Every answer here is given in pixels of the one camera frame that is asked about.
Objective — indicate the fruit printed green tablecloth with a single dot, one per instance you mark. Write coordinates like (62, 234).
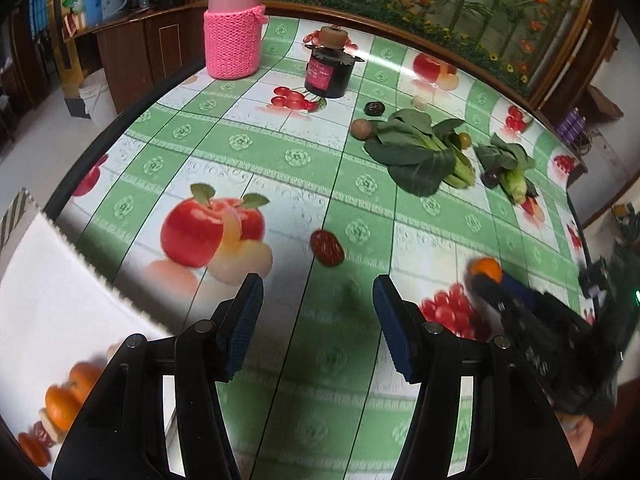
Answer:
(300, 185)

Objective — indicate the dark plum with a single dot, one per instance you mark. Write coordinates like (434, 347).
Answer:
(491, 179)

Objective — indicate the dark red jar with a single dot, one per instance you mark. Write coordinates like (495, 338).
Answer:
(327, 72)

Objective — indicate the red date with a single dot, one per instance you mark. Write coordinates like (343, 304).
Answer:
(42, 435)
(327, 247)

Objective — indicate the brown round fruit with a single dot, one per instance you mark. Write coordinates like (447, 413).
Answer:
(363, 129)

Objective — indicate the small bok choy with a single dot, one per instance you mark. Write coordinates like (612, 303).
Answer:
(510, 170)

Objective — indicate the white bucket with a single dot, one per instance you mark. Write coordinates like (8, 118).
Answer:
(97, 95)

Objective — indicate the pink bottle with knitted sleeve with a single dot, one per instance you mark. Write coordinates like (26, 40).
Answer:
(232, 30)

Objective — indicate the white tray with striped rim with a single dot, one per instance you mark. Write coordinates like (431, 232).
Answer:
(60, 285)

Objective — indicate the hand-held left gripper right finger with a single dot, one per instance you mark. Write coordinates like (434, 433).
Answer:
(395, 325)

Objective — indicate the purple bottle pack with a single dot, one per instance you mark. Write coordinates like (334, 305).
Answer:
(571, 126)

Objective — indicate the green packet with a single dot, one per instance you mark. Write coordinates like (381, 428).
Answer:
(74, 1)

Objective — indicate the small white fruit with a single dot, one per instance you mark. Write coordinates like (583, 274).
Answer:
(419, 102)

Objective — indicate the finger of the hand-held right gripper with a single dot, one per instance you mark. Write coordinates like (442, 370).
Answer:
(517, 285)
(492, 300)

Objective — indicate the blue jug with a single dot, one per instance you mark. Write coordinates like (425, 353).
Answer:
(93, 2)

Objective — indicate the large bok choy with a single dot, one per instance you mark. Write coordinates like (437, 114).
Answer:
(415, 155)

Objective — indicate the dark wrinkled fruit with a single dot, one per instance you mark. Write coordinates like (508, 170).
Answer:
(374, 108)

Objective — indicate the wooden cabinet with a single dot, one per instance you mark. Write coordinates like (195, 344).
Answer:
(150, 45)

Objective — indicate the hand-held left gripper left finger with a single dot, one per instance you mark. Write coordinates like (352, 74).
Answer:
(245, 320)

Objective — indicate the floral bamboo wall mural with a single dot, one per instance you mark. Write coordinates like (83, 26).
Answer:
(425, 0)

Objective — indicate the small orange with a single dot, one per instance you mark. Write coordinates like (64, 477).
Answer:
(34, 450)
(61, 406)
(84, 379)
(486, 268)

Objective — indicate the olive round fruit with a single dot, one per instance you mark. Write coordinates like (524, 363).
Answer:
(464, 140)

